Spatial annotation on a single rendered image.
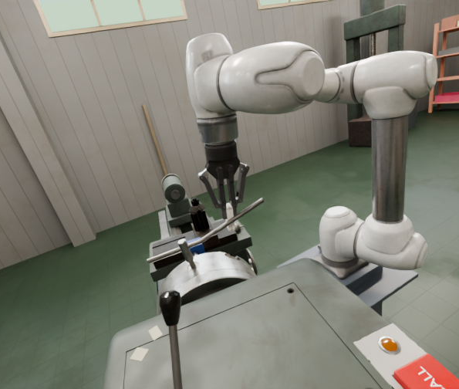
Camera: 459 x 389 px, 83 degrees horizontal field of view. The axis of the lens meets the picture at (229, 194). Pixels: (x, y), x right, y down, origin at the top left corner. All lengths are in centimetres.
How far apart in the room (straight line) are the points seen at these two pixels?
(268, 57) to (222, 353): 48
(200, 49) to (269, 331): 53
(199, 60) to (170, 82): 388
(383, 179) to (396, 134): 15
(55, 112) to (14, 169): 93
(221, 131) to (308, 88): 21
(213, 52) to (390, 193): 75
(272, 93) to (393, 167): 65
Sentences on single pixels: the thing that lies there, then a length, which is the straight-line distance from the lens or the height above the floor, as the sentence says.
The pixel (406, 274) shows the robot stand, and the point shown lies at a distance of 142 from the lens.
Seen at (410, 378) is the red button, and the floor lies 127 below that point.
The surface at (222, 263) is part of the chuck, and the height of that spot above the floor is 123.
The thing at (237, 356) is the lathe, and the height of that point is 126.
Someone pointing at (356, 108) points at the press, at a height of 72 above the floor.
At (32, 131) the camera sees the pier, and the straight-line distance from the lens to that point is 415.
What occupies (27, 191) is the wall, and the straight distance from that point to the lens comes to 452.
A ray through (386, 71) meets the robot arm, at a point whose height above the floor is 160.
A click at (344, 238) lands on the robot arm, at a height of 99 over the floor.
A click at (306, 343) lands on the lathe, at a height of 126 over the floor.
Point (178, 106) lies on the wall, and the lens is 444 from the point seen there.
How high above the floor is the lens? 165
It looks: 22 degrees down
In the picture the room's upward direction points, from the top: 13 degrees counter-clockwise
